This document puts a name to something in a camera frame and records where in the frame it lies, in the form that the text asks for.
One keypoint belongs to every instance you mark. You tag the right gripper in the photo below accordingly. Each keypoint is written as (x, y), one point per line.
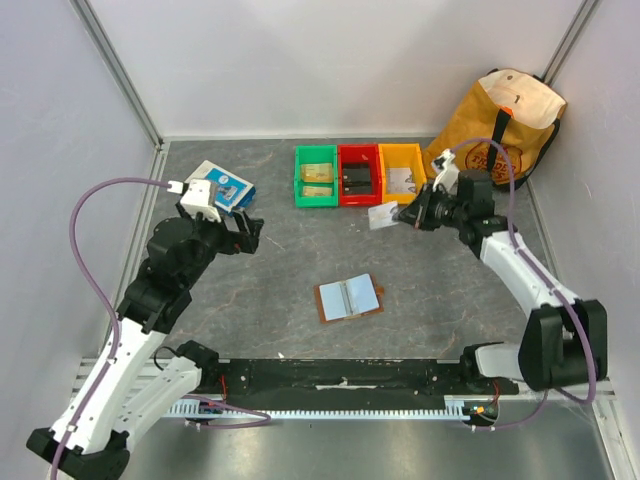
(424, 209)

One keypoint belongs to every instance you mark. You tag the brown leather card holder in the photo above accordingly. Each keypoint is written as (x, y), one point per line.
(349, 299)

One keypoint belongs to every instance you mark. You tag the blue and white box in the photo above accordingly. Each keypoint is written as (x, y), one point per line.
(233, 192)

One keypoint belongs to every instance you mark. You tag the yellow Trader Joe's tote bag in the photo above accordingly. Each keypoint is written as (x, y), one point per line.
(507, 118)

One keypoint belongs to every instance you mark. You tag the slotted cable duct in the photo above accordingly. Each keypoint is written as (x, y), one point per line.
(452, 410)

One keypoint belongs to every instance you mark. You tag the gold card lower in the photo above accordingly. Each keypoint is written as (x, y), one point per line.
(316, 191)

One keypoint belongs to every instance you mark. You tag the yellow plastic bin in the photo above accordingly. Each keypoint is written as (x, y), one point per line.
(401, 155)

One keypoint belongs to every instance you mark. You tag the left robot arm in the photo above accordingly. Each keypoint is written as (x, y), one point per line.
(95, 437)

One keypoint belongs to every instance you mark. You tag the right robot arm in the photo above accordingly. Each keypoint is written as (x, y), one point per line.
(565, 338)

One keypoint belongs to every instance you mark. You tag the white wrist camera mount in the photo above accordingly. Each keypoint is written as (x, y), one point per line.
(197, 197)
(446, 171)

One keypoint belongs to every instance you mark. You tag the gold card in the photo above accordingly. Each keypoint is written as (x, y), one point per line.
(317, 173)
(316, 191)

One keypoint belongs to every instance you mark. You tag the black cards in red bin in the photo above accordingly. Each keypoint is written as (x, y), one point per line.
(356, 179)

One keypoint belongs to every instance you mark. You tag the red plastic bin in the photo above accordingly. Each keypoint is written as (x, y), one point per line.
(360, 153)

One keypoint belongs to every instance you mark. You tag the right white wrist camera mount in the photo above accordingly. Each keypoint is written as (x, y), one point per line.
(446, 171)

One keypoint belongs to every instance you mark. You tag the green plastic bin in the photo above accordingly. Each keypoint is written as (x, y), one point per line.
(308, 154)

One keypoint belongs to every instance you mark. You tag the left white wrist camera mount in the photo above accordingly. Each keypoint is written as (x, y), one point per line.
(197, 197)

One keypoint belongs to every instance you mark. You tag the silver card in yellow bin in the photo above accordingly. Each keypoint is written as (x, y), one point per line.
(400, 180)

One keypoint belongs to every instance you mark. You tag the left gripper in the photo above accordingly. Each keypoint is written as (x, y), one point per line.
(246, 239)

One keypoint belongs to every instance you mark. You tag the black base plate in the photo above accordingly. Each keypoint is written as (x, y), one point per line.
(278, 384)

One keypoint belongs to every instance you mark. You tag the gold card upper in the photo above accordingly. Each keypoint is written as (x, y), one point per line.
(317, 173)

